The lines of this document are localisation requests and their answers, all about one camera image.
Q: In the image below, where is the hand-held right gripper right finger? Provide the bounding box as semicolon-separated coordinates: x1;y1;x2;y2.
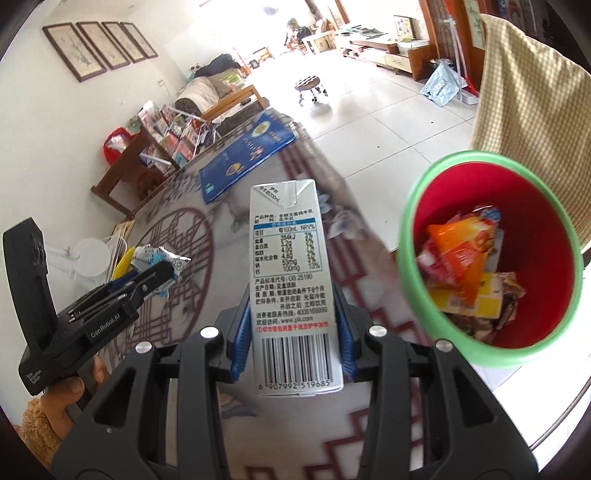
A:
333;288;542;480

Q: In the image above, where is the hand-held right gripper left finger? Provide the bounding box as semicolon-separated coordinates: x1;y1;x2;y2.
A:
50;291;254;480

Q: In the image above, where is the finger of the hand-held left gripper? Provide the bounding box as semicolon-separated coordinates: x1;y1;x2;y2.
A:
104;261;168;294
108;268;171;309

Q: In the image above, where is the blue white wrapper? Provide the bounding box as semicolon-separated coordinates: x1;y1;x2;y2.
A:
130;244;192;296

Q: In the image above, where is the white blue milk carton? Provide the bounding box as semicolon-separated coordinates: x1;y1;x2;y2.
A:
249;179;345;398

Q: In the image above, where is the orange snack bag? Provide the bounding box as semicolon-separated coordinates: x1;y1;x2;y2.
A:
427;217;497;308

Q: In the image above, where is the yellow white box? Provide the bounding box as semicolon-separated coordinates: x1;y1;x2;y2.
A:
429;272;504;319

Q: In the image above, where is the blue snack wrapper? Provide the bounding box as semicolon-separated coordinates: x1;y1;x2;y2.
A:
471;205;502;228

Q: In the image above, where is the red bin with green rim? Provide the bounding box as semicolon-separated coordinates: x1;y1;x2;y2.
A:
398;151;585;369

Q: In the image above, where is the person's left hand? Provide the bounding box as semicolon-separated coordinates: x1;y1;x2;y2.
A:
42;357;112;432

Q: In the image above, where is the white desk lamp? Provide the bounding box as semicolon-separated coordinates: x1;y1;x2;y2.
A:
46;237;125;287

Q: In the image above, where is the dark wooden chair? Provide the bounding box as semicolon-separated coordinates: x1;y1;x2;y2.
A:
91;129;208;217

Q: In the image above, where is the patterned tablecloth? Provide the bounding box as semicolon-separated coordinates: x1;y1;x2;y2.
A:
88;108;416;480

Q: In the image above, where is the red bag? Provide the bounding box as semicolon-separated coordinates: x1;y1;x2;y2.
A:
102;128;134;164

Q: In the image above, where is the magazine rack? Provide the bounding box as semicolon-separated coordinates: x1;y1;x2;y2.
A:
139;102;220;169

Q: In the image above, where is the blue flat box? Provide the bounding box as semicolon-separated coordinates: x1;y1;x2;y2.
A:
199;113;297;205

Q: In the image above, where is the sofa with blankets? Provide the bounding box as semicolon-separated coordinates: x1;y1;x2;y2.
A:
174;54;245;118

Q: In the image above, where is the wooden coffee table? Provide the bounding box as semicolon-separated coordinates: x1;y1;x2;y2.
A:
203;85;271;134

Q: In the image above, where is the tufted stool on wheels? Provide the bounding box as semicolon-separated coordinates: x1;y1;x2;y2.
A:
295;76;329;106

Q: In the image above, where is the pale blue plastic bag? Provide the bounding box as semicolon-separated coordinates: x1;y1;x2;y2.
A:
421;60;467;107

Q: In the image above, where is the broom with dustpan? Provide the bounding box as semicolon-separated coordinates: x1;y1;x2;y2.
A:
443;0;481;104

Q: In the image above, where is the long television cabinet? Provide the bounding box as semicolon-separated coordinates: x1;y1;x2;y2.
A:
337;32;432;81

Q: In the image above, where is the beige checkered cloth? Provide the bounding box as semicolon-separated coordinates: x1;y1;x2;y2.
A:
468;14;591;259

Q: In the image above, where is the framed wall picture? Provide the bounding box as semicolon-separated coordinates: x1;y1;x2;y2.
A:
102;21;147;64
121;22;158;60
42;24;106;83
76;22;131;71

